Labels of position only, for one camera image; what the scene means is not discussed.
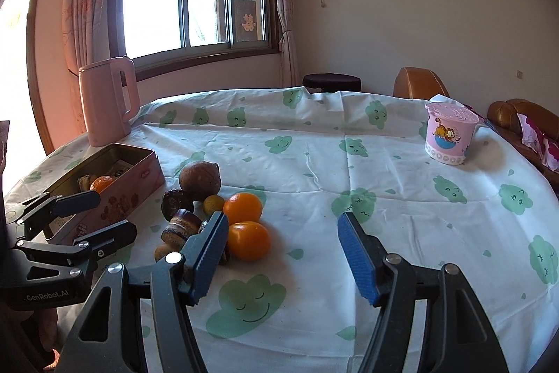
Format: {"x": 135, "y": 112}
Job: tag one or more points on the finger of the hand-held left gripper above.
{"x": 74, "y": 202}
{"x": 109, "y": 237}

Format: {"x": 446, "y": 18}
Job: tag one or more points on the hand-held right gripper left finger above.
{"x": 209, "y": 255}

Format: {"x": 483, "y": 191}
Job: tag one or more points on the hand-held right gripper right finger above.
{"x": 353, "y": 255}

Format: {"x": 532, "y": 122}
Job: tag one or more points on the orange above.
{"x": 243, "y": 208}
{"x": 102, "y": 184}
{"x": 250, "y": 241}

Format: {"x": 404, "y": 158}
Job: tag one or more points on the pink tin box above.
{"x": 131, "y": 189}

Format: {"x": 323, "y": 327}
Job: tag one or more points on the brown round taro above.
{"x": 198, "y": 180}

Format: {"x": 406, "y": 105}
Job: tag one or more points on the small tan longan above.
{"x": 162, "y": 253}

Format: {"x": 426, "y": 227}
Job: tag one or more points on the small yellow-green kumquat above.
{"x": 213, "y": 205}

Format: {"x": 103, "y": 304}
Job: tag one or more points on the printed paper leaflet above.
{"x": 118, "y": 170}

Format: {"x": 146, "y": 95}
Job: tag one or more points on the white cloud-print tablecloth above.
{"x": 393, "y": 202}

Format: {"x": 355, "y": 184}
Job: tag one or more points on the pink electric kettle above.
{"x": 105, "y": 102}

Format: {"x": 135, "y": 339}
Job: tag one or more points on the pink cartoon cup with lid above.
{"x": 450, "y": 137}

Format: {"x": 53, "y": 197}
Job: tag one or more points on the dark round stool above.
{"x": 332, "y": 81}

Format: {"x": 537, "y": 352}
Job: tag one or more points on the brown leather armchair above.
{"x": 417, "y": 83}

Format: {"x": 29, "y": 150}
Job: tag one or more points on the pink floral curtain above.
{"x": 83, "y": 6}

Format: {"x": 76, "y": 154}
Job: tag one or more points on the brown leather sofa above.
{"x": 506, "y": 115}

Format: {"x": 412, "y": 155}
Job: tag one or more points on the floral pink pillow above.
{"x": 539, "y": 137}

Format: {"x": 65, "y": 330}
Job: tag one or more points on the pink window sticker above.
{"x": 248, "y": 22}

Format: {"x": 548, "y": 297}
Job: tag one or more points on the beige tied curtain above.
{"x": 286, "y": 6}

